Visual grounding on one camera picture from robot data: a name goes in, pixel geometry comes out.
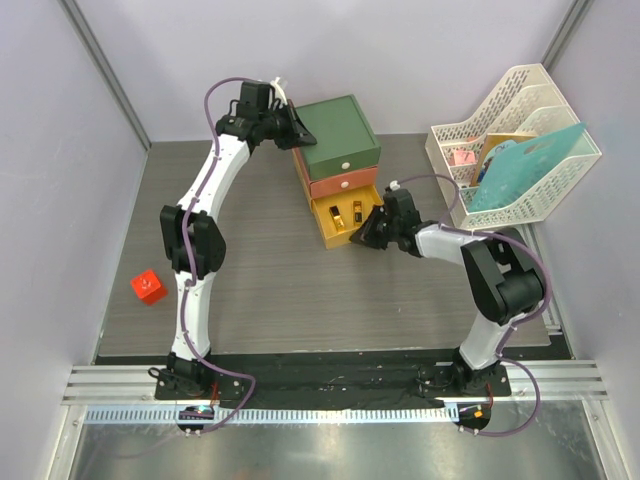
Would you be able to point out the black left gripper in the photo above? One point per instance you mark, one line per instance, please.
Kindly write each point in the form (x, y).
(296, 136)

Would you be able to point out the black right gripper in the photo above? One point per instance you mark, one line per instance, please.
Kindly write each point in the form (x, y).
(366, 235)

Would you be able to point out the gold black lipstick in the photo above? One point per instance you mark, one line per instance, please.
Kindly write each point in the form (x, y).
(357, 212)
(337, 219)

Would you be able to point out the green top drawer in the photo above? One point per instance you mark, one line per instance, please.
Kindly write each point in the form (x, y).
(321, 165)

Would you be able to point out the red drawer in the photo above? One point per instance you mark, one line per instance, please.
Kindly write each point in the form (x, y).
(316, 189)

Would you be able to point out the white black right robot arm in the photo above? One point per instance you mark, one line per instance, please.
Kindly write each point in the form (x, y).
(506, 278)

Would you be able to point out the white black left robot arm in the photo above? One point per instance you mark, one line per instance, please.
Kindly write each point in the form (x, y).
(192, 240)

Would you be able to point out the green drawer cabinet shell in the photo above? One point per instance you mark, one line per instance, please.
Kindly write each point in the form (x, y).
(339, 125)

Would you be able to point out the pink sticky note pad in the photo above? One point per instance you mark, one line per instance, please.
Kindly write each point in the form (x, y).
(461, 157)

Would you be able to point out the brown illustrated book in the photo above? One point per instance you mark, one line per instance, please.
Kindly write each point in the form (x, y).
(496, 143)

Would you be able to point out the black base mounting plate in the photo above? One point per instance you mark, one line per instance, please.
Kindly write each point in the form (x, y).
(332, 387)

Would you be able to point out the teal plastic folder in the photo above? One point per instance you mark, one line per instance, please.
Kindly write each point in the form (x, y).
(514, 171)

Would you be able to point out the cream perforated file organizer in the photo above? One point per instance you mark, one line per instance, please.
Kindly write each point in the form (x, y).
(525, 100)

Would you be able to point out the red cube block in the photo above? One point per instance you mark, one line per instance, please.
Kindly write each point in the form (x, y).
(148, 287)

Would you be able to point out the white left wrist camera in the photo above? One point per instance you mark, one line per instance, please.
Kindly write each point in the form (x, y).
(279, 86)

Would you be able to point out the aluminium front rail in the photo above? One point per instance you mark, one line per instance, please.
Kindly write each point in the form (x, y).
(126, 394)

